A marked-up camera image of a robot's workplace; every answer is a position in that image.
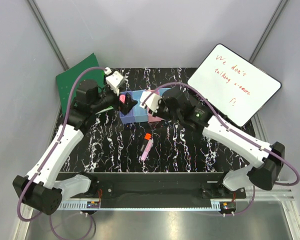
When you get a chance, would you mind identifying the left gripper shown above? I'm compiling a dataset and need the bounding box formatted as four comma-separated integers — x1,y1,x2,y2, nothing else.
91,85,138,115

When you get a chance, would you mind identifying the purple plastic bin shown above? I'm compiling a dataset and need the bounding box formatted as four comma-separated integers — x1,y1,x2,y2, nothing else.
119,91,135,124

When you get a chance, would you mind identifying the pink capped marker bottle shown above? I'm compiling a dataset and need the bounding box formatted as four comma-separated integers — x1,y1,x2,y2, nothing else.
119,94,126,104

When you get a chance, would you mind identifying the light blue plastic bin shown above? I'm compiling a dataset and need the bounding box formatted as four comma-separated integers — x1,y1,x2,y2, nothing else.
132,90,148,123

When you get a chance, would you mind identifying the orange capped black highlighter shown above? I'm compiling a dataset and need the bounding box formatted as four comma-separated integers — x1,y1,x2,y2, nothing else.
140,133,152,153

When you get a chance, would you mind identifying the pink highlighter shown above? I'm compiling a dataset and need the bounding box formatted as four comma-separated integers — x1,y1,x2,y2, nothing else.
140,139,153,161

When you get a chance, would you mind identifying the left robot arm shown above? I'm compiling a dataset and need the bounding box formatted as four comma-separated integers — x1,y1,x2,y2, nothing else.
12,79,138,216

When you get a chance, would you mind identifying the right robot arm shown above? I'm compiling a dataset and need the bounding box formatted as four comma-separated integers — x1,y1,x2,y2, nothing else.
145,88,285,199

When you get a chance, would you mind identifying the pink plastic bin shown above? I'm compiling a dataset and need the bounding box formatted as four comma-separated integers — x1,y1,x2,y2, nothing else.
146,90,163,123

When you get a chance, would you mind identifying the blue plastic bin right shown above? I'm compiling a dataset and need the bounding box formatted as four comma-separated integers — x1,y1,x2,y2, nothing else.
159,88,170,97

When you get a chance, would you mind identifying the black marble mat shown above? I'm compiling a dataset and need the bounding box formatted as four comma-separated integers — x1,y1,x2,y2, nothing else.
38,67,278,181

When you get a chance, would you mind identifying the green folder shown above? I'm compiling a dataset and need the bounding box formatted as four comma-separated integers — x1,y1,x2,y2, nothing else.
55,53,105,116

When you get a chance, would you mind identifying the white whiteboard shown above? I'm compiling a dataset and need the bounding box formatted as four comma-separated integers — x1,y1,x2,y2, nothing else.
187,43,282,127

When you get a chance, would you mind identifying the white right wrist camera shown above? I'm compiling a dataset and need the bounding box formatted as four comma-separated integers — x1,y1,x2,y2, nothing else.
139,90,162,113

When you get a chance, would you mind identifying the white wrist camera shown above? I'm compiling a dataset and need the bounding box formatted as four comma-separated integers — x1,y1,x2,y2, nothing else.
104,67,126,96
139,90,162,113

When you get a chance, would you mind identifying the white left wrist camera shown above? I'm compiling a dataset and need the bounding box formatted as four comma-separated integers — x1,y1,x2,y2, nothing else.
104,67,126,96

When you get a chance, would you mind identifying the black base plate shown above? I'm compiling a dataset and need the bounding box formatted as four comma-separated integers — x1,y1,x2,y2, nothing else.
69,171,248,209

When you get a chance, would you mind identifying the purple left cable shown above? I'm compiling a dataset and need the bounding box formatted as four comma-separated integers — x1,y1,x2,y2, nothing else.
16,66,111,238

